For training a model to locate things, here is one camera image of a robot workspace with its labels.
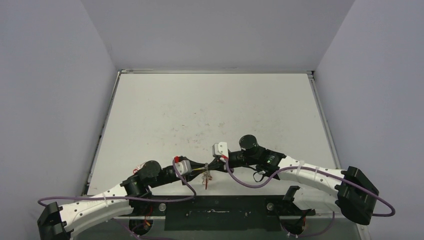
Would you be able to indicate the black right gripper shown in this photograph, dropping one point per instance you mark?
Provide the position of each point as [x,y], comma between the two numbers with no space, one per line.
[220,162]

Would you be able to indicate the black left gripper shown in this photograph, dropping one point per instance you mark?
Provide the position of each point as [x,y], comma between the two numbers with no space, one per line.
[195,165]

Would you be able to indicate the silver key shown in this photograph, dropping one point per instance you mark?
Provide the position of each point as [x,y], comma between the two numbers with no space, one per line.
[139,166]

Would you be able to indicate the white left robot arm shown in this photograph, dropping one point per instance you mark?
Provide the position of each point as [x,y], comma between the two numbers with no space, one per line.
[63,222]

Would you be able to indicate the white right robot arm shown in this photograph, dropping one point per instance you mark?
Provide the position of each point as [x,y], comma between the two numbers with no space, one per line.
[346,191]

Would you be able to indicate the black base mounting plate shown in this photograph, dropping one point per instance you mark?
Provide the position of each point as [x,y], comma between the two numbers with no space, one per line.
[224,213]

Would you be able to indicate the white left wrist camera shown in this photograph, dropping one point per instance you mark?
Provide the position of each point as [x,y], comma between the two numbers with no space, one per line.
[182,166]

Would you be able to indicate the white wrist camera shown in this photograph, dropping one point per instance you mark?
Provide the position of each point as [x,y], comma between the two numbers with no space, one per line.
[220,150]
[182,166]

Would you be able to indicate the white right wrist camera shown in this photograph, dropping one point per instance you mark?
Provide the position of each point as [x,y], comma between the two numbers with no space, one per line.
[220,150]

